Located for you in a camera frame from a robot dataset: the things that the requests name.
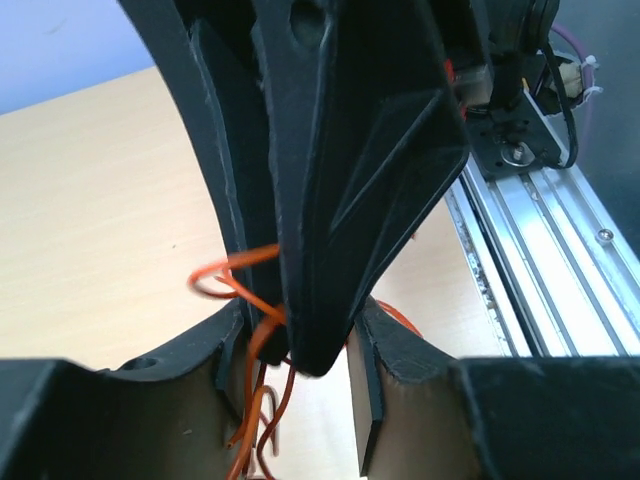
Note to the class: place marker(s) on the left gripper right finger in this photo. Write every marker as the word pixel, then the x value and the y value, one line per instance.
pixel 421 414

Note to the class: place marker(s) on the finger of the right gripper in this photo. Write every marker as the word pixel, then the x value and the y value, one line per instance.
pixel 366 134
pixel 206 54

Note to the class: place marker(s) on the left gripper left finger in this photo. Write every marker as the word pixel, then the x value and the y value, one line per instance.
pixel 166 414

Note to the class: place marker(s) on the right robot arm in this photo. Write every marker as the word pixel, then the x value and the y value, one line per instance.
pixel 485 56

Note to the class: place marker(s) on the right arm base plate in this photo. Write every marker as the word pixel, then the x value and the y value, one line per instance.
pixel 514 142

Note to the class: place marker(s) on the aluminium rail frame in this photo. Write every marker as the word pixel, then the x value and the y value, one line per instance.
pixel 557 276

